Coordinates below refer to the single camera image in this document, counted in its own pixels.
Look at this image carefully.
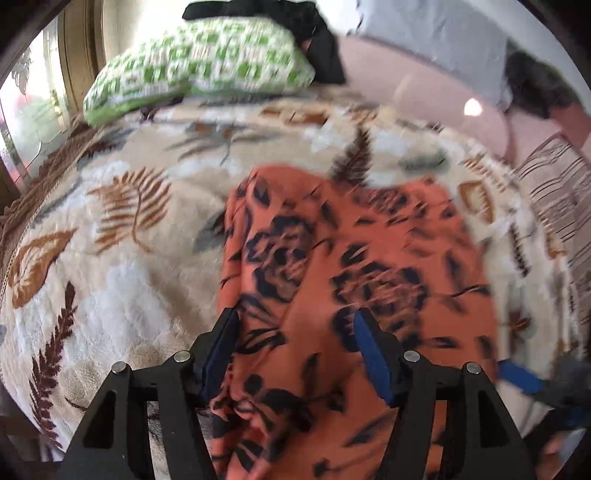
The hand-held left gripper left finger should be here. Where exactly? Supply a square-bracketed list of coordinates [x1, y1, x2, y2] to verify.
[58, 307, 241, 480]

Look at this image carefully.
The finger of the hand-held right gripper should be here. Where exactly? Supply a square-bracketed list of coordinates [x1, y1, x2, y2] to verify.
[499, 360, 546, 395]

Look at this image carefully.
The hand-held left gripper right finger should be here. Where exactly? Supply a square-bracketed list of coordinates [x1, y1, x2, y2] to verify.
[353, 308, 539, 480]

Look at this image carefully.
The orange floral garment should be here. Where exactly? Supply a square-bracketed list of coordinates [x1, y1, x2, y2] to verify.
[210, 164, 502, 480]

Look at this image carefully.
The beige leaf-print blanket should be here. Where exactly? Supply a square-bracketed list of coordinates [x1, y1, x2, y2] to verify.
[0, 92, 583, 462]

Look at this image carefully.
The brown striped cloth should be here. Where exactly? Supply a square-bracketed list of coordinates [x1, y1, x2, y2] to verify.
[512, 134, 591, 296]

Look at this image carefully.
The pink bed sheet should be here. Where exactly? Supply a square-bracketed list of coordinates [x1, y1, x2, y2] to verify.
[314, 34, 568, 162]

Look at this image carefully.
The dark fuzzy cloth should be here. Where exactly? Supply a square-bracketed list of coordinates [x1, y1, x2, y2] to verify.
[503, 51, 583, 121]

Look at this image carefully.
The green and white pillow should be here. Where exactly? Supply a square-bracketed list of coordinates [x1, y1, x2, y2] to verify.
[83, 16, 315, 127]

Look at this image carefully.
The black cloth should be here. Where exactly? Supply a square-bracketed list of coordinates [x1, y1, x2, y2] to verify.
[182, 0, 348, 85]

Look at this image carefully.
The grey pillow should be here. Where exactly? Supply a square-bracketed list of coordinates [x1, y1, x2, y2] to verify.
[355, 0, 513, 112]

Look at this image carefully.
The window with wooden frame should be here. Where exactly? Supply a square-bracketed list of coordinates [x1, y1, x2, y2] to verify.
[0, 25, 100, 195]

